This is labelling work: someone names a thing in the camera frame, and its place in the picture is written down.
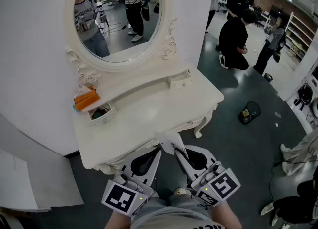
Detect black backpack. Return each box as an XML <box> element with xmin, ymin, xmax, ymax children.
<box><xmin>293</xmin><ymin>83</ymin><xmax>314</xmax><ymax>111</ymax></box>

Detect oval mirror with white frame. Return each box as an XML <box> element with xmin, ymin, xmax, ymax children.
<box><xmin>64</xmin><ymin>0</ymin><xmax>178</xmax><ymax>87</ymax></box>

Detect person's grey printed shirt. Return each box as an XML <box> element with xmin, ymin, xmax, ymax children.
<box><xmin>130</xmin><ymin>205</ymin><xmax>239</xmax><ymax>229</ymax></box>

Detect small white drawer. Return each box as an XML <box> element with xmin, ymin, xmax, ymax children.
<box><xmin>167</xmin><ymin>69</ymin><xmax>193</xmax><ymax>91</ymax></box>
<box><xmin>86</xmin><ymin>100</ymin><xmax>117</xmax><ymax>127</ymax></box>

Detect white plastic tube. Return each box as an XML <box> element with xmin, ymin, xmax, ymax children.
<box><xmin>154</xmin><ymin>130</ymin><xmax>189</xmax><ymax>159</ymax></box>

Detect person's grey trousers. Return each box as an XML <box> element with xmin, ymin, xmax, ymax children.
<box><xmin>149</xmin><ymin>189</ymin><xmax>207</xmax><ymax>211</ymax></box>

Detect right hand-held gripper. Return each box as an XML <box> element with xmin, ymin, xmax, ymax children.
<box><xmin>173</xmin><ymin>145</ymin><xmax>241</xmax><ymax>208</ymax></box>

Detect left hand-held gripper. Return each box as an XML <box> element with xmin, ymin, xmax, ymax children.
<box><xmin>101</xmin><ymin>147</ymin><xmax>162</xmax><ymax>218</ymax></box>

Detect person's left forearm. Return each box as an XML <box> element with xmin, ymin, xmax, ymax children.
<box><xmin>104</xmin><ymin>210</ymin><xmax>132</xmax><ymax>229</ymax></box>

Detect white shelving rack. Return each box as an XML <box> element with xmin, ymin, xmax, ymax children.
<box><xmin>284</xmin><ymin>11</ymin><xmax>318</xmax><ymax>57</ymax></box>

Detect orange tissue box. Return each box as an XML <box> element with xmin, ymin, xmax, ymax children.
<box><xmin>73</xmin><ymin>85</ymin><xmax>101</xmax><ymax>112</ymax></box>

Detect white dressing table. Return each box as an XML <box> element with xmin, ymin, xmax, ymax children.
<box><xmin>65</xmin><ymin>61</ymin><xmax>225</xmax><ymax>175</ymax></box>

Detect white cabinet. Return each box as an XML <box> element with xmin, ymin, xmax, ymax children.
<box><xmin>285</xmin><ymin>56</ymin><xmax>318</xmax><ymax>134</ymax></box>

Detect person's right forearm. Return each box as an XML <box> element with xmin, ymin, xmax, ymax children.
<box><xmin>211</xmin><ymin>199</ymin><xmax>243</xmax><ymax>229</ymax></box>

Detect black plastic part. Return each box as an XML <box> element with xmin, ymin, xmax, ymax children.
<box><xmin>91</xmin><ymin>107</ymin><xmax>112</xmax><ymax>119</ymax></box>

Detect white foam board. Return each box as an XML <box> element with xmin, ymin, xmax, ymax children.
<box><xmin>0</xmin><ymin>147</ymin><xmax>52</xmax><ymax>211</ymax></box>

